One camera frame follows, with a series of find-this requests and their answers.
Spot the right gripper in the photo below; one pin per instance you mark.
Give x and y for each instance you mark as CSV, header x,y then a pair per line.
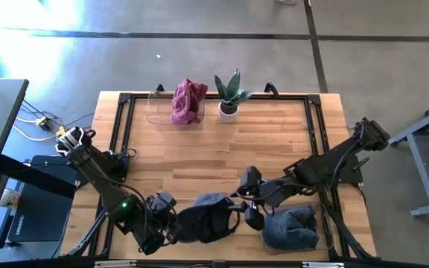
x,y
255,197

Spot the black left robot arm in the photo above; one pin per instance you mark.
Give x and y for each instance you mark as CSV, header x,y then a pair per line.
x,y
95,175

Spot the green snake plant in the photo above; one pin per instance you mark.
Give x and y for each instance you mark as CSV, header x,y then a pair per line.
x,y
233,89

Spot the black desk crossbar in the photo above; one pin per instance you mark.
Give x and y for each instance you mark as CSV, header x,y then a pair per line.
x,y
32,175

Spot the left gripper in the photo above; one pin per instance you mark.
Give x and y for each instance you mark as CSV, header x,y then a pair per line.
x,y
158,231

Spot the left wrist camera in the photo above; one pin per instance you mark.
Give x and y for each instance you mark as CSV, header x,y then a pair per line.
x,y
162,202

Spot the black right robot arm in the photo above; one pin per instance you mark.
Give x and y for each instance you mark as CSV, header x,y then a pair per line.
x,y
330,164

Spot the silver metal bracket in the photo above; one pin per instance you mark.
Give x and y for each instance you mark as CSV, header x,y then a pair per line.
x,y
114,264
322,265

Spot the black aluminium table frame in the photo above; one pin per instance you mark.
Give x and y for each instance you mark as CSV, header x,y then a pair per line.
x,y
259,96

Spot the clear plastic bin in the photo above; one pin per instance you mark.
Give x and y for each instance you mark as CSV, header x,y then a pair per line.
x,y
158,109
328,242

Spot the white round plant pot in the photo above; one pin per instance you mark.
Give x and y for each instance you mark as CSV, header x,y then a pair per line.
x,y
228,117

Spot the black Husky tool case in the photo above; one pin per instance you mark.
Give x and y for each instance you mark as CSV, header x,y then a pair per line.
x,y
39,216

